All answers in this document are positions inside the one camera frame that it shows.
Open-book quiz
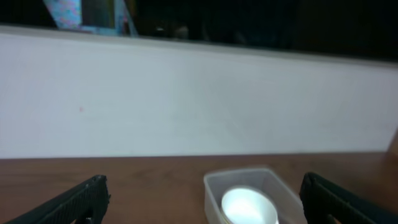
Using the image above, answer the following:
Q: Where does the clear plastic container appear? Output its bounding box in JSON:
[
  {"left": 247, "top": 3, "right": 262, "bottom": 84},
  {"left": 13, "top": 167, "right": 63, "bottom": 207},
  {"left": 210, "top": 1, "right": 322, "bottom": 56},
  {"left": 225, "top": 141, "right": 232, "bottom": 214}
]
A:
[{"left": 203, "top": 167, "right": 307, "bottom": 224}]

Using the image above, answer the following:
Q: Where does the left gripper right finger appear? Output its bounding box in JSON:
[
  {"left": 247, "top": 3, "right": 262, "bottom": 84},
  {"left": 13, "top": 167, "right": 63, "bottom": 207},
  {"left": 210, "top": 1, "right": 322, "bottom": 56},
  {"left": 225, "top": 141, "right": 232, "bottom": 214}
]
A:
[{"left": 299, "top": 172, "right": 397, "bottom": 224}]

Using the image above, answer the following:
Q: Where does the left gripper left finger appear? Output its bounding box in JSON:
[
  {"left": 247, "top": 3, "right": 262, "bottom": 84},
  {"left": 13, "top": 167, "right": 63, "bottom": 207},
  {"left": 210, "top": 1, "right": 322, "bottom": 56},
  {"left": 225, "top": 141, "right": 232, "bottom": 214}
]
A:
[{"left": 6, "top": 175, "right": 110, "bottom": 224}]

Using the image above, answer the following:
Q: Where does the white bowl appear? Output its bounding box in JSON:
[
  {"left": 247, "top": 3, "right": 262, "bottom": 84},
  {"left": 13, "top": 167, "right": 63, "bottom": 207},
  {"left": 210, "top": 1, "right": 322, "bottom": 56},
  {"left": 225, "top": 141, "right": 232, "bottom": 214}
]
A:
[{"left": 221, "top": 187, "right": 279, "bottom": 224}]

